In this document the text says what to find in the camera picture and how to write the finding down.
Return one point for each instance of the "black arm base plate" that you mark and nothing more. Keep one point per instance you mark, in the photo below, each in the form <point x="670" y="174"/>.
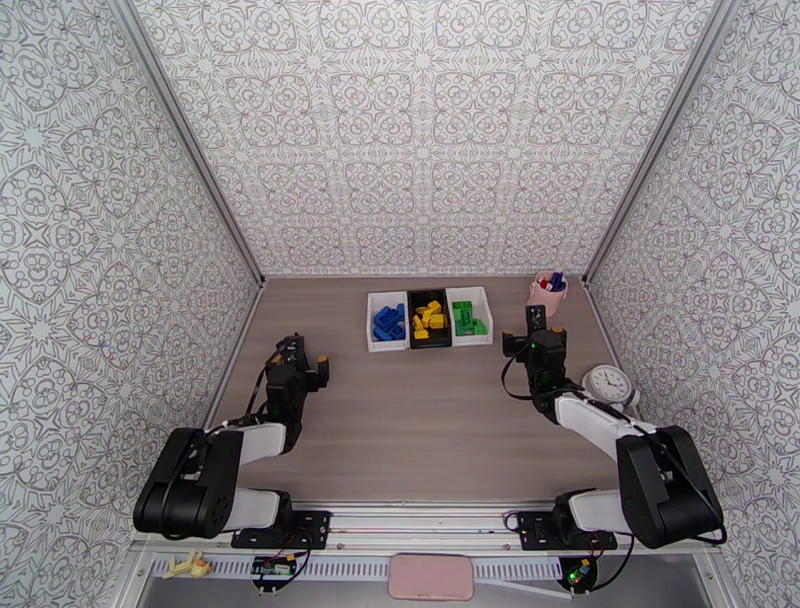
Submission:
<point x="309" y="528"/>
<point x="531" y="531"/>

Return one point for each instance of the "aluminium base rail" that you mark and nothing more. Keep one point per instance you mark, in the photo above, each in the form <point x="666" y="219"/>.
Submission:
<point x="425" y="528"/>

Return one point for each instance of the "red marker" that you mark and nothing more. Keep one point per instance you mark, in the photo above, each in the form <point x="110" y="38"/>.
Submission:
<point x="545" y="285"/>

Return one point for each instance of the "aluminium corner post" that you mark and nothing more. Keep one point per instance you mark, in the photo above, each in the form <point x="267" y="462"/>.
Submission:
<point x="190" y="137"/>
<point x="654" y="137"/>

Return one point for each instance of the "white plastic bin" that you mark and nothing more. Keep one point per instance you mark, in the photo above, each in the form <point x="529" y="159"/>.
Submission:
<point x="484" y="299"/>
<point x="375" y="345"/>

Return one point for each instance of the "black plastic bin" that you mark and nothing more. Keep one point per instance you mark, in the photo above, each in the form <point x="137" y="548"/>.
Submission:
<point x="447" y="340"/>

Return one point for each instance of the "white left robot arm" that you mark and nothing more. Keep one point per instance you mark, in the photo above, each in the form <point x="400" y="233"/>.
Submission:
<point x="187" y="494"/>

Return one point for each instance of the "pink rectangular pad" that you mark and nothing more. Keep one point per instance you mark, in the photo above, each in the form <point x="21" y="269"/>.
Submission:
<point x="431" y="576"/>

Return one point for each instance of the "blue marker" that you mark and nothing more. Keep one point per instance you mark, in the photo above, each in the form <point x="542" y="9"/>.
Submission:
<point x="558" y="279"/>

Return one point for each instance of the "long blue lego brick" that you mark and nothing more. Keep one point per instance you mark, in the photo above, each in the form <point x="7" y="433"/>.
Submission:
<point x="382" y="317"/>

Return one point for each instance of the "pink metal cup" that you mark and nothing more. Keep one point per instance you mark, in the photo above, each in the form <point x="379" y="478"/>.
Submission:
<point x="553" y="300"/>

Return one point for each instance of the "small circuit board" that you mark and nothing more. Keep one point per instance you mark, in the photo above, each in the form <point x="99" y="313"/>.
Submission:
<point x="578" y="572"/>
<point x="273" y="567"/>

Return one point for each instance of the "white alarm clock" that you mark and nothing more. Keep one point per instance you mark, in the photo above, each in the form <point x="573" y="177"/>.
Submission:
<point x="607" y="382"/>

